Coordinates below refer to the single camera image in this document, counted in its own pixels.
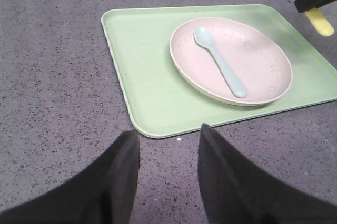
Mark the light green rectangular tray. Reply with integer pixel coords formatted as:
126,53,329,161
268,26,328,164
101,4,336,138

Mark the yellow plastic fork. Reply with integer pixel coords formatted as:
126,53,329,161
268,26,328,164
304,8,334,36

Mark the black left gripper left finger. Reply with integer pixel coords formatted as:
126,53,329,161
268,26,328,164
1,130,140,223

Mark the pale pink round plate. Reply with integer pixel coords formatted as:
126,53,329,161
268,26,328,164
170,17,293,106

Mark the light blue plastic spoon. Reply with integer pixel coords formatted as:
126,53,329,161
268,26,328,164
193,26,247,98

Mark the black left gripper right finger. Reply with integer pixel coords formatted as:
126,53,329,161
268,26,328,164
197,124,336,223

